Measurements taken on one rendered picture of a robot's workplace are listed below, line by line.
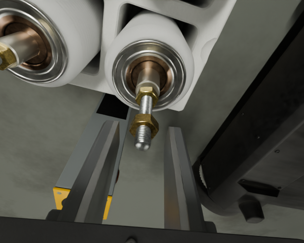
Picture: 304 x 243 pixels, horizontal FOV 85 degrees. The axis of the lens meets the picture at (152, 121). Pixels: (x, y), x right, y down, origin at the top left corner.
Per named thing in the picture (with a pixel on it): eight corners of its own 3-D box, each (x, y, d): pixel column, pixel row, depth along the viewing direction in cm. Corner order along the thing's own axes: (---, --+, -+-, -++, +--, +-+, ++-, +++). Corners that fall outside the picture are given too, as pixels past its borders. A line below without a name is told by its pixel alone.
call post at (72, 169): (137, 83, 45) (113, 195, 21) (132, 104, 49) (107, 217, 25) (111, 76, 44) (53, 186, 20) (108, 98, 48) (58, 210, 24)
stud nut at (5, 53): (-16, 41, 12) (-26, 44, 12) (6, 41, 12) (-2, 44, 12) (-1, 67, 14) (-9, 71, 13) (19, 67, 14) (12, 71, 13)
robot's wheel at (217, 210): (237, 160, 64) (262, 215, 49) (230, 167, 67) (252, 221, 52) (189, 150, 61) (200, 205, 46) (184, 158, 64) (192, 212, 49)
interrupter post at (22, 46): (8, 29, 15) (-22, 38, 12) (35, 29, 15) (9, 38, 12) (21, 56, 16) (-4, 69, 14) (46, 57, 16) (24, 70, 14)
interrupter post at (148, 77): (162, 85, 18) (162, 101, 15) (140, 88, 18) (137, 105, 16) (158, 63, 16) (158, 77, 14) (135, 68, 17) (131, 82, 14)
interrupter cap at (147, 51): (187, 101, 19) (188, 105, 19) (125, 111, 20) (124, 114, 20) (182, 29, 14) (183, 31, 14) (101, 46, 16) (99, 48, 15)
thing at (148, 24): (180, 58, 33) (197, 109, 19) (134, 66, 35) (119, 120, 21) (175, 0, 28) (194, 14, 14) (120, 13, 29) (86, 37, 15)
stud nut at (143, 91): (143, 82, 14) (142, 87, 13) (161, 90, 14) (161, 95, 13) (133, 100, 15) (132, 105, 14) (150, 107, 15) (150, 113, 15)
